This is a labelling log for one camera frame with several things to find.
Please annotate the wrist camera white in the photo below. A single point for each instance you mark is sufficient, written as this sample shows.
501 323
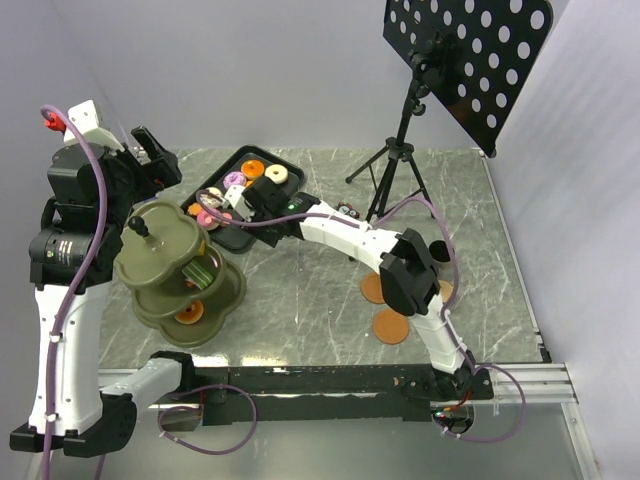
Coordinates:
87 119
235 200

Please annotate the white cream donut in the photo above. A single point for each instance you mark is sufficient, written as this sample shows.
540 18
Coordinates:
277 173

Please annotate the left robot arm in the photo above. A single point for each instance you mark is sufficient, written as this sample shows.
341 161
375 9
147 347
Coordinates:
71 267

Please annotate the black serving tray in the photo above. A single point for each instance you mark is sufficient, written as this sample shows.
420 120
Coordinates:
237 239

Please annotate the orange donut front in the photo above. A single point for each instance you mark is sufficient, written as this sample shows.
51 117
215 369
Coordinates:
192 314

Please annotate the pink frosted donut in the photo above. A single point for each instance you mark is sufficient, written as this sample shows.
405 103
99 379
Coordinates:
207 221

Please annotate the black base frame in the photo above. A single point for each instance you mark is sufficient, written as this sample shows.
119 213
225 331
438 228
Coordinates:
227 395

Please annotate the orange coaster left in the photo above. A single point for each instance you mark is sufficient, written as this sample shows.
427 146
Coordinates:
371 288

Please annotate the black music stand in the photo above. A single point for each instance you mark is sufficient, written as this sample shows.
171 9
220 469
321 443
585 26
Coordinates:
474 57

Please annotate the small copper cup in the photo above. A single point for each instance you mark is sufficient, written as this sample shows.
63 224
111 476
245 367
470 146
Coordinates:
446 290

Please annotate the black cartoon figurine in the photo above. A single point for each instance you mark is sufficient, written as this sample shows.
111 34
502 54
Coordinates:
347 209

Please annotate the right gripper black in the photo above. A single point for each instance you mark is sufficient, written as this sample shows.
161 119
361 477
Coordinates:
256 213

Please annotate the orange coaster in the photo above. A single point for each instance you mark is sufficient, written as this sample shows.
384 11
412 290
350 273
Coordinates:
390 327
371 288

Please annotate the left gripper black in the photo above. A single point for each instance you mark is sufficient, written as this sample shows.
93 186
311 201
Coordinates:
161 171

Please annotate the green three-tier serving stand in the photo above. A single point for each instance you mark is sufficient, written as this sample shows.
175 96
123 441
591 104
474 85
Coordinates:
157 241

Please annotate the purple frosted donut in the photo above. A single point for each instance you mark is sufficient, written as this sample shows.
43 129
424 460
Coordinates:
234 178

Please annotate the orange coaster front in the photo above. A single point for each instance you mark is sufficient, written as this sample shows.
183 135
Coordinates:
390 327

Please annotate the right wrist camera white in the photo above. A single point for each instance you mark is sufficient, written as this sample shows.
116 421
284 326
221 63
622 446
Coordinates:
235 200

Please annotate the dark brown mug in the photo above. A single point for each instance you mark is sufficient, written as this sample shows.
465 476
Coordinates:
439 252

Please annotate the orange flower cookie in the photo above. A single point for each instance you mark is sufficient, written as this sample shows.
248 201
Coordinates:
194 209

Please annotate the green layered cake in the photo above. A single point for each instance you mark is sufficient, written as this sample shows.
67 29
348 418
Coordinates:
197 274

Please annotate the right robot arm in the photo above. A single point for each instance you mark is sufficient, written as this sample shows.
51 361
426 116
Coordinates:
409 280

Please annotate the orange donut back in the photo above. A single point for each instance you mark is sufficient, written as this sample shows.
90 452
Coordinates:
252 169

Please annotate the chocolate sprinkle donut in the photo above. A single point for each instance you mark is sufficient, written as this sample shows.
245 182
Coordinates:
213 198

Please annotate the orange donut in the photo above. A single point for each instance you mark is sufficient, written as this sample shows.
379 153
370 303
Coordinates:
252 169
192 314

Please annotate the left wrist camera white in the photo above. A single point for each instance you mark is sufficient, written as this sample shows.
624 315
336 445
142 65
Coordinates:
87 119

